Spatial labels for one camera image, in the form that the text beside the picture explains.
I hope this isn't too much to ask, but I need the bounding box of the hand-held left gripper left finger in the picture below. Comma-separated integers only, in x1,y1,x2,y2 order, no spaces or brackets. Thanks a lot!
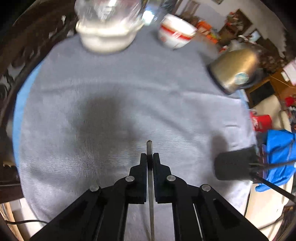
30,153,148,241

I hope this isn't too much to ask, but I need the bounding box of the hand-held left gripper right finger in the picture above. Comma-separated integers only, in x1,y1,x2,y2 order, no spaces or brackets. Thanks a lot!
152,153,270,241

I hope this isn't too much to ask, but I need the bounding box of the grey metal chopstick holder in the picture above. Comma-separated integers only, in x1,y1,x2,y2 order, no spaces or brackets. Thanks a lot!
214,148,259,181

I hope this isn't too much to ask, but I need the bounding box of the grey table cloth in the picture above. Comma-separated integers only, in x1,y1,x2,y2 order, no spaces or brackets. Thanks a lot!
17,25,258,241

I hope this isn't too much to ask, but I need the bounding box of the red plastic chair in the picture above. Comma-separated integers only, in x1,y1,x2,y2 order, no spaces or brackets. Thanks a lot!
250,114,273,132

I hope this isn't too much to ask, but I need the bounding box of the bright blue cloth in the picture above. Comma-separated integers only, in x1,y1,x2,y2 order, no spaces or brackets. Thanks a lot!
255,129,296,193

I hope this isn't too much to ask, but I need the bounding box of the beige sofa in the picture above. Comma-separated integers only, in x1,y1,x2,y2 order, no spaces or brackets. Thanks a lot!
253,95,292,144

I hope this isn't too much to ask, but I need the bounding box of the gold electric kettle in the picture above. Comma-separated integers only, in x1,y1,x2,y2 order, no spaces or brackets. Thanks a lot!
206,42,265,95

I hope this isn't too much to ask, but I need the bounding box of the white ceramic basin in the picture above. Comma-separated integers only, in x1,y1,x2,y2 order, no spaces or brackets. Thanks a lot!
76,16,144,54

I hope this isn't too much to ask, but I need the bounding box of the blue table underlay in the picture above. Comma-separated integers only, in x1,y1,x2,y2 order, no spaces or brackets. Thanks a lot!
13,62,250,163

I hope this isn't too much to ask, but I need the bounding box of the clear plastic bag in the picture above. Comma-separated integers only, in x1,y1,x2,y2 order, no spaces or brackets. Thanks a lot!
74,0,142,27

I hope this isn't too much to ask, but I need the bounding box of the dark carved wooden sideboard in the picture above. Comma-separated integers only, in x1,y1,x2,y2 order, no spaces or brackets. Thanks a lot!
0,0,78,202

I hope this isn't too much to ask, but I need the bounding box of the black cable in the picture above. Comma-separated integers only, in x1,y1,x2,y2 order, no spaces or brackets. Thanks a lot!
5,220,48,226

